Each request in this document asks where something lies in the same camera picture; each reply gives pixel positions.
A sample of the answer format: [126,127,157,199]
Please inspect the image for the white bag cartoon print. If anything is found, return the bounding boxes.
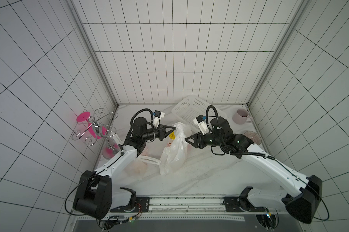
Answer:
[159,122,191,176]

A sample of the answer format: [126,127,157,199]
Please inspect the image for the white perforated plastic basket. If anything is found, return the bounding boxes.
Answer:
[172,95,210,132]

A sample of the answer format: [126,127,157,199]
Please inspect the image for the white bag red lettering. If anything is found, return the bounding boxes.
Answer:
[125,148,161,179]

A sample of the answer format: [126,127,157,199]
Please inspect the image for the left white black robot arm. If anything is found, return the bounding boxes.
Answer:
[72,117,176,219]

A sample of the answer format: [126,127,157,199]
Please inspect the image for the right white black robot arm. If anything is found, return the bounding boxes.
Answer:
[186,115,322,224]

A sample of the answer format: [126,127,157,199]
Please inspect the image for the pink ceramic mug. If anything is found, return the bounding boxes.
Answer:
[232,108,253,125]

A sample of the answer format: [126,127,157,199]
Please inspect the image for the pink wine glass lower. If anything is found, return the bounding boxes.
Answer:
[87,123,107,139]

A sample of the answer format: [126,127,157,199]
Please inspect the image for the pink wine glass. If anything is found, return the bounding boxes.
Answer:
[87,123,107,139]
[76,112,90,123]

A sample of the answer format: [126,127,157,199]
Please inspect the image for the pink wine glass upper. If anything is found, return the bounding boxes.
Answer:
[76,112,90,123]

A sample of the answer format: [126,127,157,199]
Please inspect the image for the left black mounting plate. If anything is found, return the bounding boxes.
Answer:
[109,197,150,213]

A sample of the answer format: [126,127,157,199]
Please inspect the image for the black mounting plate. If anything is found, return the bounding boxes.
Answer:
[109,197,150,213]
[223,196,265,213]

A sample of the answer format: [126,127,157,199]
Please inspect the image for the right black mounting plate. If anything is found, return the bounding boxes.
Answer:
[223,196,265,213]

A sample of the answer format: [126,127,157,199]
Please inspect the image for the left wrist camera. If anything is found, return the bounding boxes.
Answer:
[153,110,165,129]

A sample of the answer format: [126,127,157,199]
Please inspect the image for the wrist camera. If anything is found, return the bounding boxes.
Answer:
[153,110,165,129]
[193,115,208,135]

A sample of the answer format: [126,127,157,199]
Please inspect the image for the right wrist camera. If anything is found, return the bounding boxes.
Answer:
[193,115,208,135]

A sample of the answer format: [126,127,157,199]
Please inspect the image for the chrome wire glass rack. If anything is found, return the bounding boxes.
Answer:
[71,108,121,159]

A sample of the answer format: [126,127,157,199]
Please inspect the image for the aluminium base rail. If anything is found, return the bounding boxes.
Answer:
[64,195,311,232]

